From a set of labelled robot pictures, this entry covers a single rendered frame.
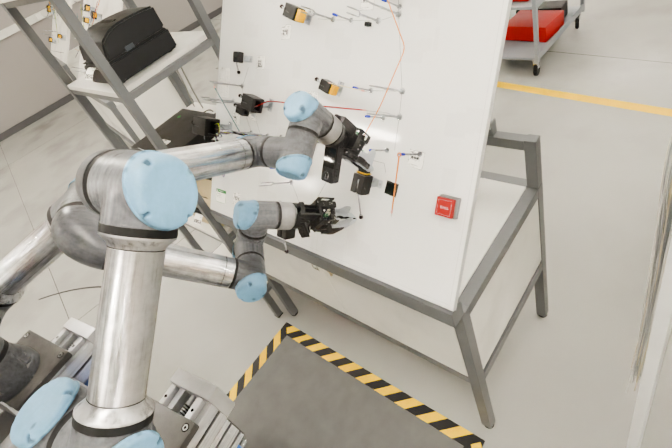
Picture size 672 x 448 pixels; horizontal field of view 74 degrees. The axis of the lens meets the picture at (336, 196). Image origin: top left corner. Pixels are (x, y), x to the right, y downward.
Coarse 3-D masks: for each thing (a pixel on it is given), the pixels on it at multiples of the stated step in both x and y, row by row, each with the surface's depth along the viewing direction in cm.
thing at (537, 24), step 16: (512, 0) 321; (528, 0) 314; (544, 0) 313; (560, 0) 359; (512, 16) 388; (528, 16) 357; (544, 16) 348; (560, 16) 344; (576, 16) 360; (512, 32) 356; (528, 32) 346; (544, 32) 337; (560, 32) 346; (512, 48) 354; (528, 48) 346; (544, 48) 334
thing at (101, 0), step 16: (96, 0) 391; (112, 0) 357; (96, 16) 371; (80, 64) 435; (144, 96) 379; (160, 96) 387; (176, 96) 396; (112, 112) 366; (128, 112) 375; (144, 112) 383; (160, 112) 392; (176, 112) 401; (112, 128) 447; (128, 128) 374
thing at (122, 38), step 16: (112, 16) 177; (128, 16) 167; (144, 16) 170; (96, 32) 168; (112, 32) 163; (128, 32) 167; (144, 32) 172; (160, 32) 177; (80, 48) 175; (112, 48) 164; (128, 48) 168; (144, 48) 173; (160, 48) 177; (112, 64) 165; (128, 64) 169; (144, 64) 174; (96, 80) 179
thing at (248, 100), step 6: (240, 96) 163; (246, 96) 156; (252, 96) 156; (246, 102) 157; (252, 102) 154; (258, 102) 157; (270, 102) 163; (246, 108) 156; (252, 108) 155; (258, 108) 158; (270, 108) 164
